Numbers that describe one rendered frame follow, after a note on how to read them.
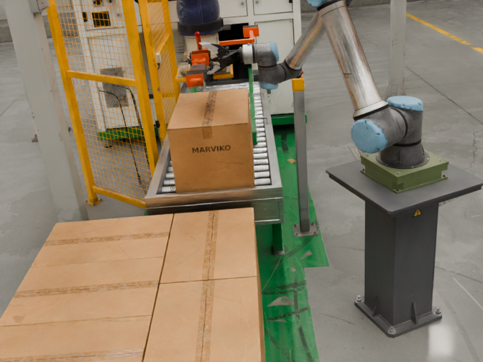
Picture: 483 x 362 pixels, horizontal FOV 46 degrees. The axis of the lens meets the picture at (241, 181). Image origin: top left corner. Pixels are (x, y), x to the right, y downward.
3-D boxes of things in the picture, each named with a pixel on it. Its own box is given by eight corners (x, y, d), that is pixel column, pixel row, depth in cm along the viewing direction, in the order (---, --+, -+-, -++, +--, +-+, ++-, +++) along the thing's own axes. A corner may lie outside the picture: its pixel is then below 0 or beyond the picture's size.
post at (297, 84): (299, 228, 370) (291, 76, 328) (309, 227, 370) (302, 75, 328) (300, 233, 364) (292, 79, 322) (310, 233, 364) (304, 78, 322)
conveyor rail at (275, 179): (259, 93, 509) (258, 72, 501) (265, 93, 509) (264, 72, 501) (274, 220, 300) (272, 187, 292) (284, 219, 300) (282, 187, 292)
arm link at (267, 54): (279, 65, 269) (279, 43, 265) (253, 67, 269) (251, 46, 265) (278, 59, 278) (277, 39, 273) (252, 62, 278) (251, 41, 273)
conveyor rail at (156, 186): (186, 99, 511) (184, 78, 503) (192, 99, 511) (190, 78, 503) (151, 230, 302) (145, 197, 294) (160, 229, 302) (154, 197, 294)
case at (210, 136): (187, 156, 351) (179, 93, 335) (253, 151, 350) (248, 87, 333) (177, 202, 297) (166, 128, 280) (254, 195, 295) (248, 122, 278)
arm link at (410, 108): (428, 135, 248) (431, 96, 240) (405, 148, 238) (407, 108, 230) (399, 127, 258) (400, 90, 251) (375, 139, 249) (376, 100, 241)
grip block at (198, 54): (191, 63, 278) (190, 51, 275) (211, 61, 277) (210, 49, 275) (190, 67, 270) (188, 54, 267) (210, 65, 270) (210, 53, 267)
